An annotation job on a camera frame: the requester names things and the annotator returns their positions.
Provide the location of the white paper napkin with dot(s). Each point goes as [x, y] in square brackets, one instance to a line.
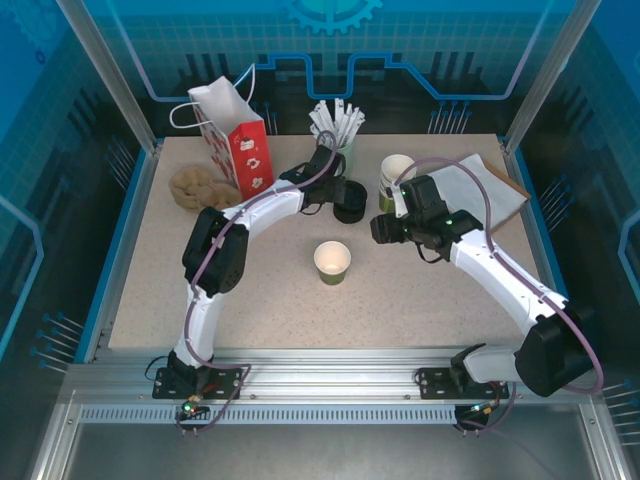
[465, 190]

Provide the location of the green paper coffee cup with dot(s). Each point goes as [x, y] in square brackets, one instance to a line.
[332, 260]

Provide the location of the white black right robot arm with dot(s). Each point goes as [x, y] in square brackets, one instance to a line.
[500, 270]

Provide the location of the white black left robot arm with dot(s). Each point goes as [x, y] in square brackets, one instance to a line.
[270, 202]

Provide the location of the stack of black cup lids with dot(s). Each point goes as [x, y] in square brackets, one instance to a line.
[350, 214]

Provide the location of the pale green straw holder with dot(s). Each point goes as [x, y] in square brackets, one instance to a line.
[348, 155]

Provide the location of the white wrapped straw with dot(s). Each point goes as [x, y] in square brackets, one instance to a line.
[317, 122]
[359, 120]
[324, 112]
[339, 117]
[350, 120]

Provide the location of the brown cardboard napkin tray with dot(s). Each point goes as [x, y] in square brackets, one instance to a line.
[515, 186]

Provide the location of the white red printed paper bag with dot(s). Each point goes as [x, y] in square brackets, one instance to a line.
[250, 160]

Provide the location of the brown pulp cup carrier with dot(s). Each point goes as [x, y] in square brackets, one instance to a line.
[190, 187]

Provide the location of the small LED connector board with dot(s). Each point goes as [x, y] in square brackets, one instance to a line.
[484, 410]
[194, 407]

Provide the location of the aluminium frame post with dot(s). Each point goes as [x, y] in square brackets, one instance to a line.
[545, 75]
[112, 75]

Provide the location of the aluminium front frame rail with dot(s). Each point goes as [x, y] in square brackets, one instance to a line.
[325, 375]

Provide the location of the aluminium side frame rail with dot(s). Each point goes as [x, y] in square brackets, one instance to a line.
[125, 250]

